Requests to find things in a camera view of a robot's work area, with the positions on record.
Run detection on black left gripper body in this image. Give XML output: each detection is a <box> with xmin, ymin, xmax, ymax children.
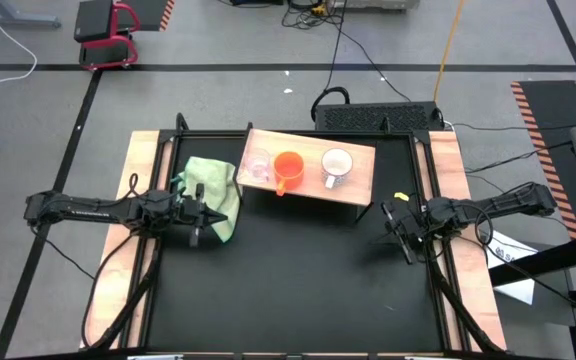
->
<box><xmin>173</xmin><ymin>183</ymin><xmax>206</xmax><ymax>248</ymax></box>

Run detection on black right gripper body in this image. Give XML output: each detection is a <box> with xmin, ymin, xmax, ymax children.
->
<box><xmin>381</xmin><ymin>200</ymin><xmax>430</xmax><ymax>266</ymax></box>

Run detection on clear glass cup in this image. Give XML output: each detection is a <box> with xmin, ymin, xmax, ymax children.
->
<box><xmin>244</xmin><ymin>148</ymin><xmax>273</xmax><ymax>182</ymax></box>

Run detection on white ceramic mug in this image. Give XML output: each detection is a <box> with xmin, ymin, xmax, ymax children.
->
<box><xmin>320</xmin><ymin>147</ymin><xmax>355</xmax><ymax>190</ymax></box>

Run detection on orange plastic cup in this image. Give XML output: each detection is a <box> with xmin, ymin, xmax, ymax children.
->
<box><xmin>272</xmin><ymin>151</ymin><xmax>306</xmax><ymax>197</ymax></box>

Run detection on light wooden shelf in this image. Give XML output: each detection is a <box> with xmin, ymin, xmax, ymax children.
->
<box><xmin>234</xmin><ymin>127</ymin><xmax>377</xmax><ymax>225</ymax></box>

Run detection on light green cloth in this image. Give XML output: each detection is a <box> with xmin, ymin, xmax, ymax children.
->
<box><xmin>171</xmin><ymin>155</ymin><xmax>243</xmax><ymax>244</ymax></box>

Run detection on light wooden table board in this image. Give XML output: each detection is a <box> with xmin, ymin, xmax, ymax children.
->
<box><xmin>416</xmin><ymin>130</ymin><xmax>508</xmax><ymax>351</ymax></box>
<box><xmin>78</xmin><ymin>130</ymin><xmax>175</xmax><ymax>350</ymax></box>

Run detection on black perforated computer case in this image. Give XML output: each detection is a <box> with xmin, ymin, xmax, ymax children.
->
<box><xmin>314</xmin><ymin>101</ymin><xmax>444</xmax><ymax>132</ymax></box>

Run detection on white paper sheet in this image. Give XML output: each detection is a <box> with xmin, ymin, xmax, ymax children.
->
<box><xmin>485</xmin><ymin>228</ymin><xmax>539</xmax><ymax>305</ymax></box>

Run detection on black metal beam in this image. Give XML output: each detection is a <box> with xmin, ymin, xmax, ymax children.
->
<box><xmin>487</xmin><ymin>233</ymin><xmax>576</xmax><ymax>287</ymax></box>

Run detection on large black hazard-striped mat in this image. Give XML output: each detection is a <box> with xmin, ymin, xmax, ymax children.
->
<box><xmin>510</xmin><ymin>79</ymin><xmax>576</xmax><ymax>241</ymax></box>

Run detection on red black stool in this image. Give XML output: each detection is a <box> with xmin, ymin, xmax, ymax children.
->
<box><xmin>73</xmin><ymin>0</ymin><xmax>142</xmax><ymax>71</ymax></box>

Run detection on small black hazard-striped panel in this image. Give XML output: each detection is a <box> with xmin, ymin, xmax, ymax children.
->
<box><xmin>130</xmin><ymin>0</ymin><xmax>176</xmax><ymax>32</ymax></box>

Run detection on grey metal stand foot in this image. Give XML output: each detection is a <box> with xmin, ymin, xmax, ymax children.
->
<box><xmin>0</xmin><ymin>0</ymin><xmax>62</xmax><ymax>29</ymax></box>

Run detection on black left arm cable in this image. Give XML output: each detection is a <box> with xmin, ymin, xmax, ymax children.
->
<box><xmin>126</xmin><ymin>173</ymin><xmax>142</xmax><ymax>199</ymax></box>

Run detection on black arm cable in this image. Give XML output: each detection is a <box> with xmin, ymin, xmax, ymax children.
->
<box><xmin>126</xmin><ymin>173</ymin><xmax>142</xmax><ymax>199</ymax></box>
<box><xmin>473</xmin><ymin>199</ymin><xmax>495</xmax><ymax>247</ymax></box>

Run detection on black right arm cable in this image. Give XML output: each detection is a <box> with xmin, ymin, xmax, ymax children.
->
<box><xmin>473</xmin><ymin>199</ymin><xmax>495</xmax><ymax>247</ymax></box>

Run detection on black aluminium table frame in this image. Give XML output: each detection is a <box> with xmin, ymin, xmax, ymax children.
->
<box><xmin>117</xmin><ymin>112</ymin><xmax>472</xmax><ymax>354</ymax></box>

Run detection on black sleeved cable bundle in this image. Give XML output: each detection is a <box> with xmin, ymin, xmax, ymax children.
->
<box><xmin>423</xmin><ymin>239</ymin><xmax>504</xmax><ymax>354</ymax></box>
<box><xmin>81</xmin><ymin>234</ymin><xmax>164</xmax><ymax>350</ymax></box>

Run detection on thin black floor cable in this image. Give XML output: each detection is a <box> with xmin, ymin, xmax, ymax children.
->
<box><xmin>340</xmin><ymin>28</ymin><xmax>413</xmax><ymax>104</ymax></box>
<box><xmin>323</xmin><ymin>14</ymin><xmax>345</xmax><ymax>92</ymax></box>
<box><xmin>464</xmin><ymin>141</ymin><xmax>575</xmax><ymax>175</ymax></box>
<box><xmin>445</xmin><ymin>117</ymin><xmax>576</xmax><ymax>132</ymax></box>

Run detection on thick black looped cable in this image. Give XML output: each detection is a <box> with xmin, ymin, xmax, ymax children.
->
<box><xmin>310</xmin><ymin>85</ymin><xmax>352</xmax><ymax>122</ymax></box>

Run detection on yellow floor cable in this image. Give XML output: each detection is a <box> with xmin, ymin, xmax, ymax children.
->
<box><xmin>433</xmin><ymin>0</ymin><xmax>465</xmax><ymax>101</ymax></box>

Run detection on white floor cable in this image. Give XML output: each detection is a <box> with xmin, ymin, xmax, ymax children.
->
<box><xmin>0</xmin><ymin>0</ymin><xmax>38</xmax><ymax>84</ymax></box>

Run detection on tangled black cables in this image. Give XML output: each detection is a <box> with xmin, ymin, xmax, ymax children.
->
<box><xmin>281</xmin><ymin>0</ymin><xmax>344</xmax><ymax>29</ymax></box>

